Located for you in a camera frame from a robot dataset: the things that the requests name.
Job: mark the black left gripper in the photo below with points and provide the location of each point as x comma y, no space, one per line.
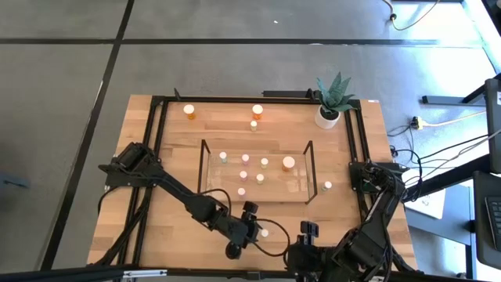
240,233

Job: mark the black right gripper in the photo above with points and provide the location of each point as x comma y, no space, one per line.
309,258

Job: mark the pink cups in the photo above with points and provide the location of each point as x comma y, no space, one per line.
241,191

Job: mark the yellow cups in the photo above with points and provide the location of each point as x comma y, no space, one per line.
260,177

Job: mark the pink medicine bottle white cap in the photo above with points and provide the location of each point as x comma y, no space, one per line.
243,174

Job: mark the yellow medicine bottle white cap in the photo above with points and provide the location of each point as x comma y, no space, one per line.
264,161
253,124

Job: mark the orange cup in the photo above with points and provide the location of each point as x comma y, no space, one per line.
288,162

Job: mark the small pink cup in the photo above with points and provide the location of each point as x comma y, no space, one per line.
245,157

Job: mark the green cups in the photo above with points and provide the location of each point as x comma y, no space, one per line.
223,155

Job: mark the orange medicine bottle white cap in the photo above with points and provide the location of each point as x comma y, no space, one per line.
189,109
257,109

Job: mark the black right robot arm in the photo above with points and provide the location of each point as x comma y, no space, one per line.
377,219

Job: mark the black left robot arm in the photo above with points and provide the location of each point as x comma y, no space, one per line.
172,188

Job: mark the white paper sheet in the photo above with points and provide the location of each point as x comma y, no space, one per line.
430,205

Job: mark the snake plant in white pot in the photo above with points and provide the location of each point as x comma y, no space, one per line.
328,117

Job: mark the black crossbar silver brackets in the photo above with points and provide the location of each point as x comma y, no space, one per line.
78,274

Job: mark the black keyboard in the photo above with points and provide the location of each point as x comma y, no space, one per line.
494,219

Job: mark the black desk foot bar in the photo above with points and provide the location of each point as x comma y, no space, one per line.
450,100

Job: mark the black desk monitor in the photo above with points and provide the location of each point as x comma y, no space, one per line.
494,125

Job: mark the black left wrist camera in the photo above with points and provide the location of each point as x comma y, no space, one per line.
249,209

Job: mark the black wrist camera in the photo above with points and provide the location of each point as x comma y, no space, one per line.
249,209
309,230

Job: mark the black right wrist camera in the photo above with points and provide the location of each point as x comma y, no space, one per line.
309,230

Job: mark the small black camera box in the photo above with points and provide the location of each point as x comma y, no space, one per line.
253,275

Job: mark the wooden shelf black metal frame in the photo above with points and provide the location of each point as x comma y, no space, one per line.
254,188

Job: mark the black extrusion table frame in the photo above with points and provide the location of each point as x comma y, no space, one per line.
235,100

